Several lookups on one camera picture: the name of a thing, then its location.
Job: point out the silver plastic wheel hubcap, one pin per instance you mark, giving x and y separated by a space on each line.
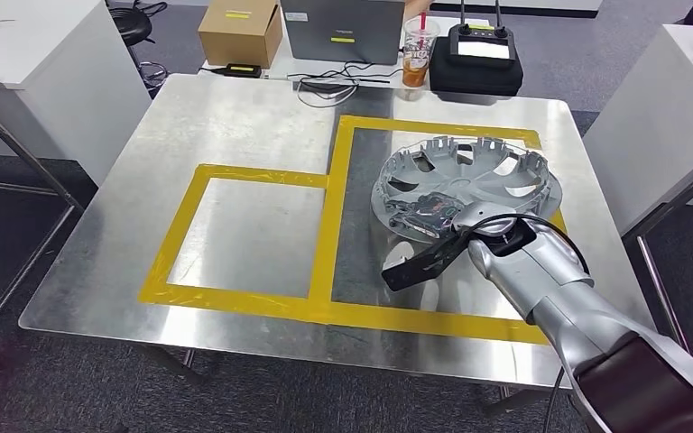
472 179

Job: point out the stainless steel workbench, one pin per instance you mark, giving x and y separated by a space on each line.
233 131

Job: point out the black office stool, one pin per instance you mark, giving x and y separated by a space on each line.
128 24

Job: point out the black power adapter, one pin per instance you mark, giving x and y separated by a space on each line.
243 70

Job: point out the yellow tape on workbench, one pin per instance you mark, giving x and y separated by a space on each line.
322 239

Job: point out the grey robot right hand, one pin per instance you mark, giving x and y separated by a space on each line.
436 212

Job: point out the grey laptop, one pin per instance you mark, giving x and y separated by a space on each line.
346 30

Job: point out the brown cardboard box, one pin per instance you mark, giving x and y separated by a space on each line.
239 36

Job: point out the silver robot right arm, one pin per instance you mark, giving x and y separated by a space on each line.
561 281

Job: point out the black remote controller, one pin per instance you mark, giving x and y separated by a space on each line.
481 51

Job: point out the clear plastic drink cup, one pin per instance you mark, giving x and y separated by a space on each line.
416 66

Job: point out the black carrying case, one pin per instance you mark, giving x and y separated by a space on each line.
472 81

